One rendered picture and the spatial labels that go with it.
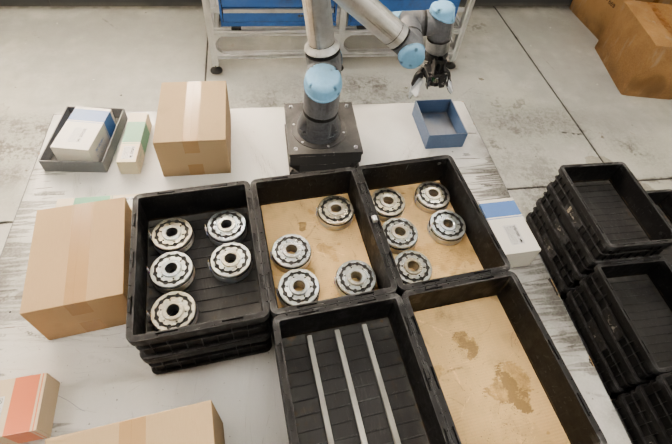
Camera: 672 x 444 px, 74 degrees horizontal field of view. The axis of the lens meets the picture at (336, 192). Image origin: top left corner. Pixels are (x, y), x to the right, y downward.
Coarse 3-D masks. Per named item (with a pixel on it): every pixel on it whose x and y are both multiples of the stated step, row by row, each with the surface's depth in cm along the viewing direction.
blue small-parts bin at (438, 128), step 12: (420, 108) 178; (432, 108) 179; (444, 108) 180; (420, 120) 170; (432, 120) 178; (444, 120) 178; (456, 120) 173; (420, 132) 171; (432, 132) 173; (444, 132) 174; (456, 132) 173; (432, 144) 166; (444, 144) 167; (456, 144) 168
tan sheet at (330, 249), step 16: (272, 208) 128; (288, 208) 129; (304, 208) 129; (272, 224) 125; (288, 224) 125; (304, 224) 126; (320, 224) 126; (352, 224) 127; (272, 240) 122; (320, 240) 123; (336, 240) 123; (352, 240) 124; (320, 256) 120; (336, 256) 120; (352, 256) 120; (272, 272) 115; (320, 272) 116; (320, 288) 114
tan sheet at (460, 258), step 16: (400, 192) 136; (416, 208) 132; (448, 208) 133; (416, 224) 129; (432, 240) 126; (464, 240) 127; (432, 256) 122; (448, 256) 123; (464, 256) 123; (432, 272) 119; (448, 272) 120; (464, 272) 120
